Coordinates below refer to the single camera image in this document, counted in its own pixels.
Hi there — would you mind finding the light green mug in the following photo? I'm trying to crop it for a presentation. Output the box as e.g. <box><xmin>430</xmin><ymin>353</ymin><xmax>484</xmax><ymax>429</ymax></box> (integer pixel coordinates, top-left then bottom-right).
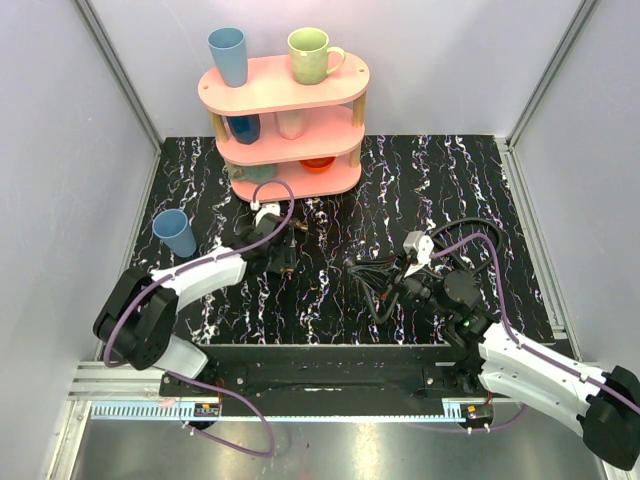
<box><xmin>287</xmin><ymin>27</ymin><xmax>346</xmax><ymax>85</ymax></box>

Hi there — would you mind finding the tall light blue cup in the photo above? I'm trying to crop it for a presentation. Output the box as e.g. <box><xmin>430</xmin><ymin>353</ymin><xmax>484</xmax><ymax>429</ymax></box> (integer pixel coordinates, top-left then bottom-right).
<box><xmin>208</xmin><ymin>27</ymin><xmax>248</xmax><ymax>88</ymax></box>

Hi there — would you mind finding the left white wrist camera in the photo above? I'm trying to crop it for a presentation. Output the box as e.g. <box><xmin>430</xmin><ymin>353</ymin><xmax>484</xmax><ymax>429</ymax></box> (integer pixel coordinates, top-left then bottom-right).
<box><xmin>250</xmin><ymin>201</ymin><xmax>281</xmax><ymax>227</ymax></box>

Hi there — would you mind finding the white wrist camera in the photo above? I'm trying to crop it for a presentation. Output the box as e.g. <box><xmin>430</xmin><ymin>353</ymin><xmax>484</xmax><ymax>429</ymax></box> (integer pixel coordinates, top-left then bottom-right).
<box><xmin>250</xmin><ymin>201</ymin><xmax>281</xmax><ymax>227</ymax></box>
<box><xmin>403</xmin><ymin>231</ymin><xmax>434</xmax><ymax>267</ymax></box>

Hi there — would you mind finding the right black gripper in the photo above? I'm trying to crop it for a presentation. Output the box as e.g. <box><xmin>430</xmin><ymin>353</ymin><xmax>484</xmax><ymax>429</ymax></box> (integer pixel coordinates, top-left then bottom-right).
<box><xmin>351</xmin><ymin>247</ymin><xmax>453</xmax><ymax>319</ymax></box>

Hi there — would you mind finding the pink three-tier shelf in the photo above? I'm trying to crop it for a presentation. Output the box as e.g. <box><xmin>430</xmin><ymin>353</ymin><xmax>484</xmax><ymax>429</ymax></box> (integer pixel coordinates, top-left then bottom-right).
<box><xmin>197</xmin><ymin>54</ymin><xmax>370</xmax><ymax>198</ymax></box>

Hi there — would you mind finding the orange bowl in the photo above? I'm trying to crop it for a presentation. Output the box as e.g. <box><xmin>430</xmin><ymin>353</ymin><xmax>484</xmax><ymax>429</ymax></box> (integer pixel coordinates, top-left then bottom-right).
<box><xmin>299</xmin><ymin>156</ymin><xmax>336</xmax><ymax>174</ymax></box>

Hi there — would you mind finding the grey faucet valve fitting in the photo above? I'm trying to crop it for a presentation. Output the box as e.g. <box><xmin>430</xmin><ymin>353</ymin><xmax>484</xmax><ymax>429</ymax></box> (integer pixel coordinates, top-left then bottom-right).
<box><xmin>266</xmin><ymin>218</ymin><xmax>309</xmax><ymax>274</ymax></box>

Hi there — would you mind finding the teal green mug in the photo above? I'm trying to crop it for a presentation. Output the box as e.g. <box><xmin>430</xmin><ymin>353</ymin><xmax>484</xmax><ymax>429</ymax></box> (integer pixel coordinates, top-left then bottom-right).
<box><xmin>228</xmin><ymin>164</ymin><xmax>277</xmax><ymax>184</ymax></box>

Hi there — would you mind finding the light blue floor cup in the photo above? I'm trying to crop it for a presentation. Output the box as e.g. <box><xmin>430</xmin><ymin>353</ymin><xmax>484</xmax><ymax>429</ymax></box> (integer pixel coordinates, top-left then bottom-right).
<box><xmin>152</xmin><ymin>209</ymin><xmax>197</xmax><ymax>258</ymax></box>

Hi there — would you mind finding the pale pink cup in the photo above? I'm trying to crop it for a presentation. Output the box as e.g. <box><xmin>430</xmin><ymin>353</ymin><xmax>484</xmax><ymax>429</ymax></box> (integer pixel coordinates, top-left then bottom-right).
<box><xmin>275</xmin><ymin>109</ymin><xmax>305</xmax><ymax>140</ymax></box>

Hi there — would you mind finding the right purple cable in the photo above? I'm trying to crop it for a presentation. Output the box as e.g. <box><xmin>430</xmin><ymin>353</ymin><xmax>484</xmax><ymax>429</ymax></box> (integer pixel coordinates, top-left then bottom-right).
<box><xmin>424</xmin><ymin>232</ymin><xmax>640</xmax><ymax>434</ymax></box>

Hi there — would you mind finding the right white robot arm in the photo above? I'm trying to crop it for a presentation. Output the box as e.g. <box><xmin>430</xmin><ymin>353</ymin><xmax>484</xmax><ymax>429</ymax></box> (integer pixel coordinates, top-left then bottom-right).
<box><xmin>346</xmin><ymin>254</ymin><xmax>639</xmax><ymax>471</ymax></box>

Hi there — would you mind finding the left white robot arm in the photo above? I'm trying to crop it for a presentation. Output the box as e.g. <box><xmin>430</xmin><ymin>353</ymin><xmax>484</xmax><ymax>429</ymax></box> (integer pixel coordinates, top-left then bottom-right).
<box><xmin>93</xmin><ymin>217</ymin><xmax>291</xmax><ymax>396</ymax></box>

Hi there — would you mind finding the black marble pattern mat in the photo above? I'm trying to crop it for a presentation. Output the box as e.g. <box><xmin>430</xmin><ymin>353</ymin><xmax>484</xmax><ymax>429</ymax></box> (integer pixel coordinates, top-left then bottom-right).
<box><xmin>102</xmin><ymin>133</ymin><xmax>564</xmax><ymax>347</ymax></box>

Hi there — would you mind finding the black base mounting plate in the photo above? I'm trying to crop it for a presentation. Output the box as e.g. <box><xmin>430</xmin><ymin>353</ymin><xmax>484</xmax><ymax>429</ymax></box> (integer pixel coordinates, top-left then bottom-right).
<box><xmin>158</xmin><ymin>344</ymin><xmax>515</xmax><ymax>401</ymax></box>

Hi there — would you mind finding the black flexible metal hose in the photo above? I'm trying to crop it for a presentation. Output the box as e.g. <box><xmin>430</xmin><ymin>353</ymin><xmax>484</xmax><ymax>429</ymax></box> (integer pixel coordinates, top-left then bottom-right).
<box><xmin>344</xmin><ymin>218</ymin><xmax>504</xmax><ymax>325</ymax></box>

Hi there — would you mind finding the dark blue cup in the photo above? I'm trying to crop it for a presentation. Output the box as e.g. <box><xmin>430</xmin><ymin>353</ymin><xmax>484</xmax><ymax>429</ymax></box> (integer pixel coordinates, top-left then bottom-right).
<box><xmin>227</xmin><ymin>114</ymin><xmax>261</xmax><ymax>145</ymax></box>

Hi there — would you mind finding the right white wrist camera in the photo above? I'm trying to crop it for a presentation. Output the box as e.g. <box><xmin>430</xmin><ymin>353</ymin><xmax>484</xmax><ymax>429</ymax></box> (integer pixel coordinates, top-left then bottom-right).
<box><xmin>403</xmin><ymin>231</ymin><xmax>434</xmax><ymax>267</ymax></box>

